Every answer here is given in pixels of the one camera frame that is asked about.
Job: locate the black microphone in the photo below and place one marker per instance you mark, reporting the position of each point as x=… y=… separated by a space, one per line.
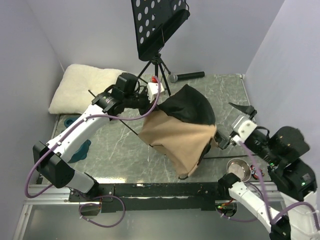
x=186 y=76

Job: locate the black music stand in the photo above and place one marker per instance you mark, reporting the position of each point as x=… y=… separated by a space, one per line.
x=155 y=21

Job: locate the steel pet bowl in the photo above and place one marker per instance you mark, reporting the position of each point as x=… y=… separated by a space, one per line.
x=240 y=168

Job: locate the cream white pillow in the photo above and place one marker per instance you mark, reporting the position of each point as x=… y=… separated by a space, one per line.
x=77 y=87

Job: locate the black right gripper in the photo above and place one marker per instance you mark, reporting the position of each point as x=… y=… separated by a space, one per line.
x=246 y=109

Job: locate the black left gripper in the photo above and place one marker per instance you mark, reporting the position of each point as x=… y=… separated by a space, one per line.
x=149 y=104

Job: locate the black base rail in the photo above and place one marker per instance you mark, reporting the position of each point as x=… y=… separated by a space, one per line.
x=156 y=196

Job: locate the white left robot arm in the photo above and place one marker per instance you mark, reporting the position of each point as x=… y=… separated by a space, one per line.
x=52 y=159

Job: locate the teal pet bowl holder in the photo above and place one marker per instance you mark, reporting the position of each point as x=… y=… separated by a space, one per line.
x=82 y=152

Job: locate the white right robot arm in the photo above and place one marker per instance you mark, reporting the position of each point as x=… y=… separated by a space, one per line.
x=294 y=179

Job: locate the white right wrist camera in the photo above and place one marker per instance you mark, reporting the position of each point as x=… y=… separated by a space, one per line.
x=243 y=128

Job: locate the tan pet tent fabric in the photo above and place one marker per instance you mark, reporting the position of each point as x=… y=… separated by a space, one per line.
x=182 y=128

